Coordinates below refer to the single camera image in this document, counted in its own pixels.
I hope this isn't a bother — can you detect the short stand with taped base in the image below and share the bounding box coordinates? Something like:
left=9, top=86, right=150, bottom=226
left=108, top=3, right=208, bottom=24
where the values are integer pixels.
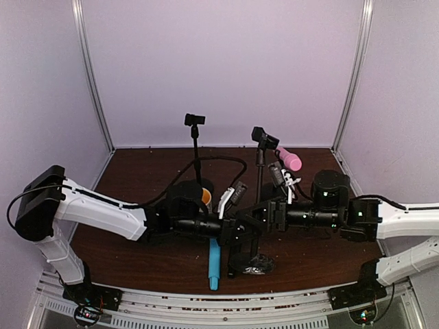
left=228, top=243, right=275, bottom=275

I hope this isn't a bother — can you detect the pink toy microphone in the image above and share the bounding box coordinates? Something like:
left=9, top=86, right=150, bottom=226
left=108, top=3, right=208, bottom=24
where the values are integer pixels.
left=275, top=147, right=302, bottom=172

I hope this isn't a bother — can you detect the short stand with clip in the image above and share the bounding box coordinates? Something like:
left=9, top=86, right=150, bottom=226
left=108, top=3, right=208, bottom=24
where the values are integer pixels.
left=251, top=126, right=279, bottom=204

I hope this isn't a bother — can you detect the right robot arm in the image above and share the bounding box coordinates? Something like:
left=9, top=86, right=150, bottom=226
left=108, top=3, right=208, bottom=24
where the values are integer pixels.
left=235, top=170, right=438, bottom=310

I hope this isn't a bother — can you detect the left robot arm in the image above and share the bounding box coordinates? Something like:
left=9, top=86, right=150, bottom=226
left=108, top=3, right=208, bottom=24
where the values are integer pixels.
left=8, top=165, right=249, bottom=300

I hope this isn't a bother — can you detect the tall black phone stand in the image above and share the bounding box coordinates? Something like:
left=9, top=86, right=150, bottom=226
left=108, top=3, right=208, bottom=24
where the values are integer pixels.
left=184, top=113, right=214, bottom=193

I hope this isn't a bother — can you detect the blue toy microphone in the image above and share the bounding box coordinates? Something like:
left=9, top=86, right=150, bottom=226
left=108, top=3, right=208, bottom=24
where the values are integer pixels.
left=208, top=239, right=222, bottom=291

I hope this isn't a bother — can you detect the white mug orange inside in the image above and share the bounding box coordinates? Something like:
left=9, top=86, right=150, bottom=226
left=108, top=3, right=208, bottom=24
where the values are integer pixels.
left=202, top=187, right=212, bottom=206

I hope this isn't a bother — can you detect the black wireless microphone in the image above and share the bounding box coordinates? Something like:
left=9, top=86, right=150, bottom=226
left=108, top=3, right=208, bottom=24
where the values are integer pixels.
left=227, top=252, right=239, bottom=279

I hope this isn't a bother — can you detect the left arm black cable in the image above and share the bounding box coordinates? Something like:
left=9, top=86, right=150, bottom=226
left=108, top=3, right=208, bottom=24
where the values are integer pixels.
left=6, top=156, right=248, bottom=237

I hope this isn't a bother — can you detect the front aluminium rail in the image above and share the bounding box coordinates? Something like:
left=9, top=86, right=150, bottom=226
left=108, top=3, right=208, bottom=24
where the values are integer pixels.
left=26, top=282, right=426, bottom=328

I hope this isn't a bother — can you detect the right aluminium frame post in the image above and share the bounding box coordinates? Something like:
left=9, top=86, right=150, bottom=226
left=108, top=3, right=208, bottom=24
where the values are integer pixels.
left=331, top=0, right=374, bottom=154

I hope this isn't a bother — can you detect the aluminium frame post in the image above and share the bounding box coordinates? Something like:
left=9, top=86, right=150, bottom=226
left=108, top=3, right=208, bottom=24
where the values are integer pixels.
left=331, top=0, right=374, bottom=154
left=71, top=0, right=115, bottom=153

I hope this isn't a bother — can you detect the left aluminium frame post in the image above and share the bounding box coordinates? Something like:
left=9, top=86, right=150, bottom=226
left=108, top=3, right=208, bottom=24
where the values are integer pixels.
left=71, top=0, right=115, bottom=153

